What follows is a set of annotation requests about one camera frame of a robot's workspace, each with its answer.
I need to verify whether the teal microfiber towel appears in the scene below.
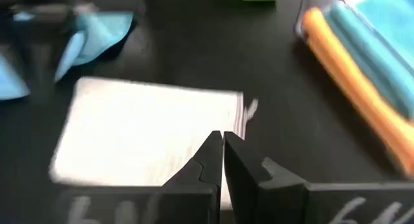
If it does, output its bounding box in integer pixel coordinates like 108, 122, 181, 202
324, 0, 414, 121

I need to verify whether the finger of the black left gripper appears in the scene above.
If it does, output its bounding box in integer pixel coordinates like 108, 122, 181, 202
28, 45, 55, 104

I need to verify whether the orange microfiber towel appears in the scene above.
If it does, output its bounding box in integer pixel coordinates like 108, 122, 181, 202
301, 7, 414, 179

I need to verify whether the grey waffle-weave towel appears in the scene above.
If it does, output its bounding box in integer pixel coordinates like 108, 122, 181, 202
48, 76, 259, 212

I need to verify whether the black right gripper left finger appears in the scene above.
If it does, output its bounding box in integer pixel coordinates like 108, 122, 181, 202
160, 129, 224, 224

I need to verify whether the light blue microfiber towel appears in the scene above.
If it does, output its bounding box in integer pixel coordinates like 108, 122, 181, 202
0, 10, 135, 101

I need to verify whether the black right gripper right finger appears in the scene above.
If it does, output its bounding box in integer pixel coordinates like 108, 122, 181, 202
223, 131, 309, 224

